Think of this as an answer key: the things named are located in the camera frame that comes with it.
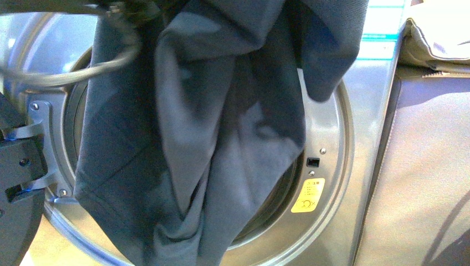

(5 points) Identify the grey cable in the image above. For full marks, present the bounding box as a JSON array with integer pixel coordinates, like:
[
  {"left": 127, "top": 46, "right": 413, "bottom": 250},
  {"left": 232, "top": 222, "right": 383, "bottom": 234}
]
[{"left": 0, "top": 0, "right": 142, "bottom": 89}]

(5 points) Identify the dark washing machine door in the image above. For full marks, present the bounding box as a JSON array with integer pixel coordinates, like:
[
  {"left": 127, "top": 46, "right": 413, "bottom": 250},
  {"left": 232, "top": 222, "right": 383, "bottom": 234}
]
[{"left": 1, "top": 95, "right": 45, "bottom": 265}]

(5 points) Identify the grey front-load washing machine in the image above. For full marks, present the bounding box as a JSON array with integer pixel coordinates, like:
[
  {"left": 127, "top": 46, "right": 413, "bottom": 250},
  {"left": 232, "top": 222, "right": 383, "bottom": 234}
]
[{"left": 1, "top": 13, "right": 399, "bottom": 265}]

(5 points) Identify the beige folded cloth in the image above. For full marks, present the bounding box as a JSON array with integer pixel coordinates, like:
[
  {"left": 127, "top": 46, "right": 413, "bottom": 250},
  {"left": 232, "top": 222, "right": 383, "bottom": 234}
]
[{"left": 399, "top": 1, "right": 469, "bottom": 77}]

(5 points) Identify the orange warning sticker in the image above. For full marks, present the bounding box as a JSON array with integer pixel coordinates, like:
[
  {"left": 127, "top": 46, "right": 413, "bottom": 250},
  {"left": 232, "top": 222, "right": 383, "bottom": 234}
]
[{"left": 290, "top": 178, "right": 325, "bottom": 213}]

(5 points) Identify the dark blue garment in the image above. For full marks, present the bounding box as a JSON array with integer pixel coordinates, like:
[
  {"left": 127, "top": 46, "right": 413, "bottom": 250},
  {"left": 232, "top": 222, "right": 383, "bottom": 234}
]
[{"left": 74, "top": 1, "right": 368, "bottom": 265}]

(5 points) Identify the blue white energy label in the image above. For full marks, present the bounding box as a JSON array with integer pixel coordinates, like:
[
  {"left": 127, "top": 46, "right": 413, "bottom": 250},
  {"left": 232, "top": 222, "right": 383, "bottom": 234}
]
[{"left": 357, "top": 0, "right": 410, "bottom": 60}]

